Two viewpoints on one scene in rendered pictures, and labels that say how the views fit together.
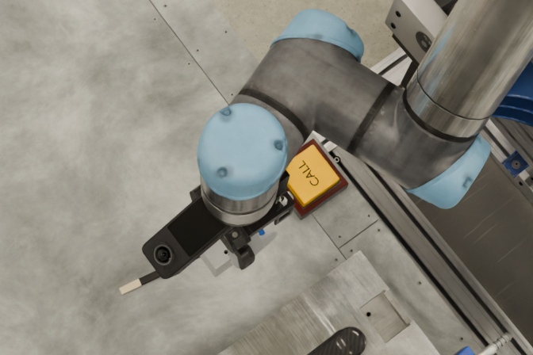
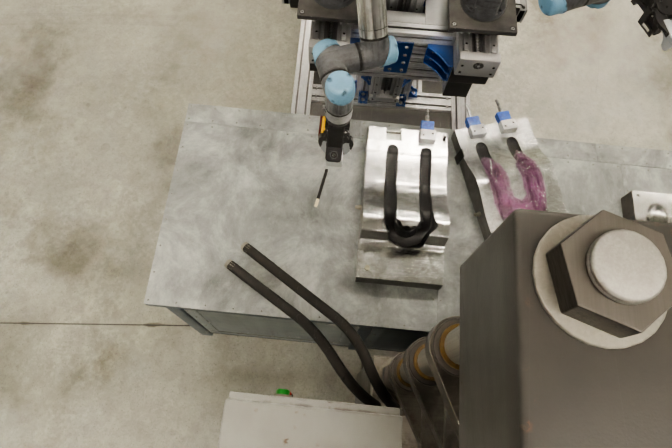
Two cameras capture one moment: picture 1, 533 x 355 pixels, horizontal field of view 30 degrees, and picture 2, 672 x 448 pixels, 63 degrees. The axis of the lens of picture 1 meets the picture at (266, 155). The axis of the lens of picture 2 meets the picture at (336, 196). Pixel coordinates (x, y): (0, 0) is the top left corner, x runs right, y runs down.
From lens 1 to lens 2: 0.72 m
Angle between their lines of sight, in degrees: 15
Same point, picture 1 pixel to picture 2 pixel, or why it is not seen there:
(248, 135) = (340, 79)
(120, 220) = (293, 189)
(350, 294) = (379, 138)
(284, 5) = not seen: hidden behind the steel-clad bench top
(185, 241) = (336, 144)
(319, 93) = (342, 58)
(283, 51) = (322, 57)
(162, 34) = (245, 130)
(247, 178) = (351, 88)
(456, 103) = (379, 25)
